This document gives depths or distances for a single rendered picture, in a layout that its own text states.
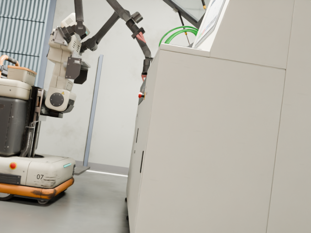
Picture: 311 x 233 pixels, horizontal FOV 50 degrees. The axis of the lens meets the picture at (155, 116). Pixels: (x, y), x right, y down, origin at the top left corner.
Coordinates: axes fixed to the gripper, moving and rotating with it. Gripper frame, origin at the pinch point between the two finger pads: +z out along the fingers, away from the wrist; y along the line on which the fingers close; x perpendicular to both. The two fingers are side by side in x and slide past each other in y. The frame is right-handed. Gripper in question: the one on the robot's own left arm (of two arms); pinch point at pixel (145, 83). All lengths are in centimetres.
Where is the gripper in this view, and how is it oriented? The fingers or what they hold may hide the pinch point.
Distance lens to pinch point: 271.8
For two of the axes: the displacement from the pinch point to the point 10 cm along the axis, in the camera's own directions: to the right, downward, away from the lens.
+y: -1.1, 0.2, 9.9
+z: -0.9, 10.0, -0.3
